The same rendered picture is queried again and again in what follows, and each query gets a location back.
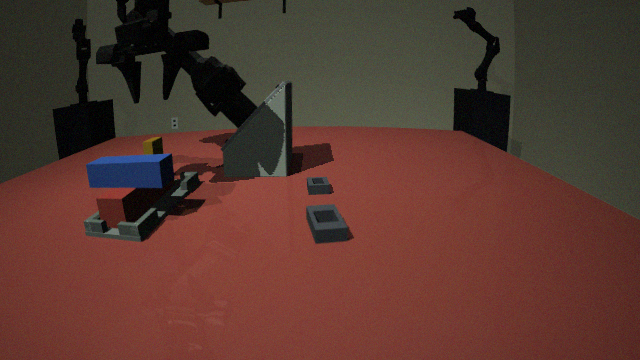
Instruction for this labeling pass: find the blue rectangular block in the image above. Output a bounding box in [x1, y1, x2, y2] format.
[86, 153, 175, 188]

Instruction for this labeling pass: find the red rectangular block with two slots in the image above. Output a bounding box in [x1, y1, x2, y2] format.
[96, 178, 175, 229]

